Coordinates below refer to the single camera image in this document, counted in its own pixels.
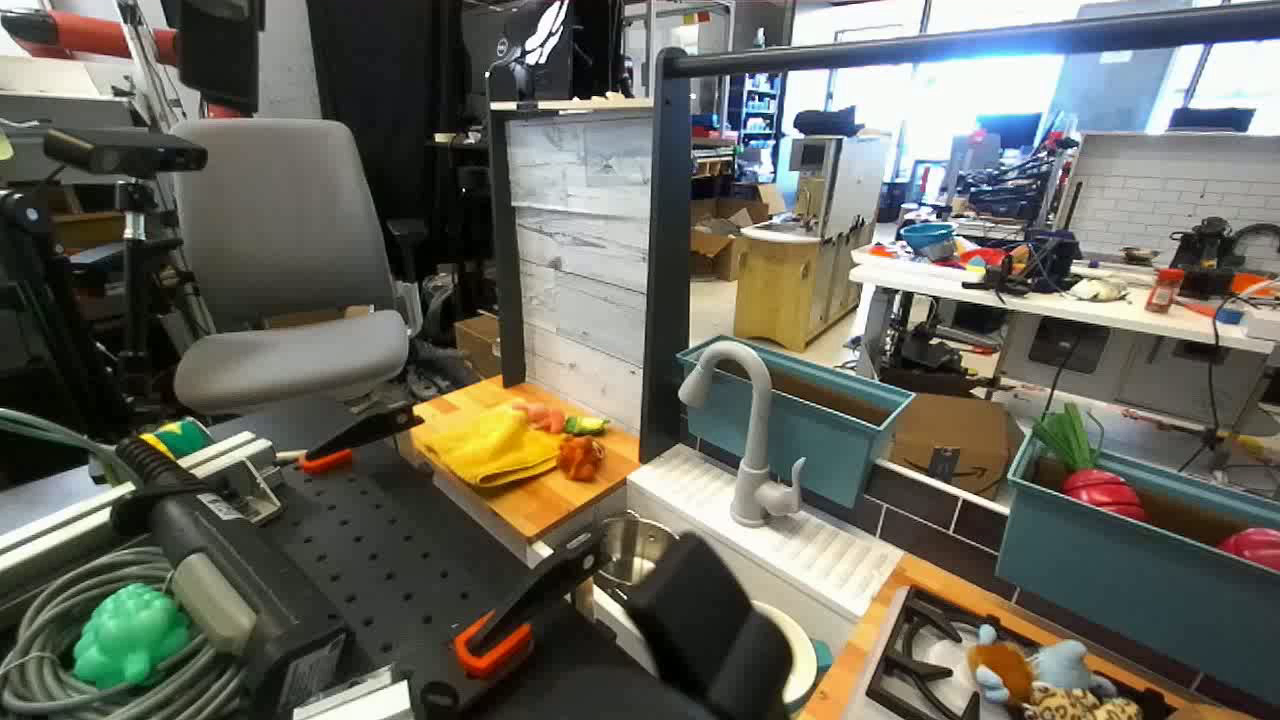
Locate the green yellow plush toy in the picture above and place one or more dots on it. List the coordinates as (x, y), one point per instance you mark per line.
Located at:
(586, 426)

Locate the orange plush toy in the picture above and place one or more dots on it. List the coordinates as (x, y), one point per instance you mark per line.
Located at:
(582, 457)

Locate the pink plush toy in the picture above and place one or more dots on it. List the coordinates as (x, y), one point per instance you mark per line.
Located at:
(544, 417)

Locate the yellow towel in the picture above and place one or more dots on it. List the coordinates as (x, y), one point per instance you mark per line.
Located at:
(491, 451)

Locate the spotted brown plush toy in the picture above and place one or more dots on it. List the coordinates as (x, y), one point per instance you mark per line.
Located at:
(1079, 707)

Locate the wooden butcher block counter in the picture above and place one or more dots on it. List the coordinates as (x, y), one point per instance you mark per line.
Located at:
(536, 514)

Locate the wooden stove counter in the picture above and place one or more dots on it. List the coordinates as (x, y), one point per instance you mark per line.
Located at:
(852, 666)

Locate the toy stove top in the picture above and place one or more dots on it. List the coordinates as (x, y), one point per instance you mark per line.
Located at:
(944, 661)

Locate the green plush vegetable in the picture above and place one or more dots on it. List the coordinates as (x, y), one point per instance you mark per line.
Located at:
(1064, 438)

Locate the red plush vegetable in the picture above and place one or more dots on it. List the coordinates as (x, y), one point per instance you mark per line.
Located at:
(1105, 488)

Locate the wooden cabinet in background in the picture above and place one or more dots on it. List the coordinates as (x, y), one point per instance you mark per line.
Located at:
(788, 285)

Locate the steel pot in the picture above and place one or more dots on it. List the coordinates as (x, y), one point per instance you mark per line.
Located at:
(632, 551)

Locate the grey toy faucet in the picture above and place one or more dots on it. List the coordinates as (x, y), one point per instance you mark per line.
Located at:
(755, 496)

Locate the whitewashed wood backsplash panel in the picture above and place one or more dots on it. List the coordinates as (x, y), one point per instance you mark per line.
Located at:
(582, 236)

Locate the teal planter box left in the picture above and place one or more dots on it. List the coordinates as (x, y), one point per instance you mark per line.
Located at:
(825, 417)

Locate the teal planter box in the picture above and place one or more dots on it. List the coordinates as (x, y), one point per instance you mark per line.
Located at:
(825, 417)
(1164, 579)

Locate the white toy sink unit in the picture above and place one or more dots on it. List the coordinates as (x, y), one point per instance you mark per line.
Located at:
(809, 567)

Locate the black perforated board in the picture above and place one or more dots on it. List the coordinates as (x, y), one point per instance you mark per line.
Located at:
(404, 568)

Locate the orange black clamp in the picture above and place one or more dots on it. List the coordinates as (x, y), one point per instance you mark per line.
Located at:
(500, 636)

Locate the white teal bowl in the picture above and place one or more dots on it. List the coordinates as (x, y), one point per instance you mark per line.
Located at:
(807, 661)

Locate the grey office chair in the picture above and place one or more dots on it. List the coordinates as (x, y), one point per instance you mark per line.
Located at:
(289, 259)

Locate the white background workbench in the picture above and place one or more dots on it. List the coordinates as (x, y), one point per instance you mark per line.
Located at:
(882, 279)

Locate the teal planter box right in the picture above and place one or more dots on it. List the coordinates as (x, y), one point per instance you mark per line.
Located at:
(1164, 579)

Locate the green turtle toy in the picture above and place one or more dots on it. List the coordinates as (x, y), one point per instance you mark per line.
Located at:
(129, 633)

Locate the small orange clamp handle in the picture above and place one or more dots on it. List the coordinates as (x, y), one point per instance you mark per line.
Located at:
(325, 463)

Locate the black camera on tripod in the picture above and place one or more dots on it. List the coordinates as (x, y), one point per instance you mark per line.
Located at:
(102, 385)

